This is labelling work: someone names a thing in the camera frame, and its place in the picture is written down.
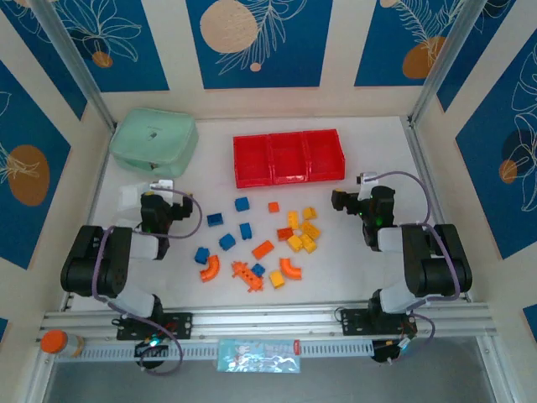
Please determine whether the orange spiked lego piece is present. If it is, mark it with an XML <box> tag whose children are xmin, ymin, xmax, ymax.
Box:
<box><xmin>230</xmin><ymin>260</ymin><xmax>268</xmax><ymax>294</ymax></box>

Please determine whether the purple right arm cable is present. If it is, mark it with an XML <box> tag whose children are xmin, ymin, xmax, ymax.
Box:
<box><xmin>371</xmin><ymin>170</ymin><xmax>462</xmax><ymax>366</ymax></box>

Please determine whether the orange capped bottle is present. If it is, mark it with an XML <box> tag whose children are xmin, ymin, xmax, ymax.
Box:
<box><xmin>40</xmin><ymin>329</ymin><xmax>87</xmax><ymax>359</ymax></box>

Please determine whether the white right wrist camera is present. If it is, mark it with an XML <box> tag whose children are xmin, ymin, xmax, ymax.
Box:
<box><xmin>355</xmin><ymin>170</ymin><xmax>379</xmax><ymax>201</ymax></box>

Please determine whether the clear plastic bag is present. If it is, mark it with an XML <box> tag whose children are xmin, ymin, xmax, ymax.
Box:
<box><xmin>116</xmin><ymin>183</ymin><xmax>146</xmax><ymax>212</ymax></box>

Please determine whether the aluminium frame rail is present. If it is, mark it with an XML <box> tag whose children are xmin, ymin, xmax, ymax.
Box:
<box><xmin>39</xmin><ymin>302</ymin><xmax>493</xmax><ymax>337</ymax></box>

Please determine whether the light blue printed packet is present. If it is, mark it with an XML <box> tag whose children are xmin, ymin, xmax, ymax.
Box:
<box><xmin>216</xmin><ymin>338</ymin><xmax>303</xmax><ymax>374</ymax></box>

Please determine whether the aluminium side rail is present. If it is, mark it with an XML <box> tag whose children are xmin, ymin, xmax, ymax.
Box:
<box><xmin>61</xmin><ymin>125</ymin><xmax>115</xmax><ymax>312</ymax></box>
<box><xmin>403</xmin><ymin>119</ymin><xmax>473</xmax><ymax>302</ymax></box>

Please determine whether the orange curved lego piece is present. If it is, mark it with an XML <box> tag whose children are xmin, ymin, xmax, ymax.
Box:
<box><xmin>279</xmin><ymin>257</ymin><xmax>304</xmax><ymax>281</ymax></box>
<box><xmin>199</xmin><ymin>254</ymin><xmax>222</xmax><ymax>284</ymax></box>

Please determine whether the mint green zipper pouch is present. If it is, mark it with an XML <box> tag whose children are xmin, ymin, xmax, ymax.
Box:
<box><xmin>109</xmin><ymin>107</ymin><xmax>200</xmax><ymax>178</ymax></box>

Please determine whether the aluminium frame post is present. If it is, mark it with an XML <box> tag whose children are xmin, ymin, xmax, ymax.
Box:
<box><xmin>29</xmin><ymin>0</ymin><xmax>117</xmax><ymax>132</ymax></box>
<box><xmin>407</xmin><ymin>0</ymin><xmax>493</xmax><ymax>127</ymax></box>

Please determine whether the long orange lego brick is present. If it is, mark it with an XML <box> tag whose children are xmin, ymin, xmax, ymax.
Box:
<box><xmin>251</xmin><ymin>240</ymin><xmax>276</xmax><ymax>259</ymax></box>

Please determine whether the slotted grey cable tray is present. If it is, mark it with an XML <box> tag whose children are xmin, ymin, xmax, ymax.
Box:
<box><xmin>54</xmin><ymin>338</ymin><xmax>375</xmax><ymax>360</ymax></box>

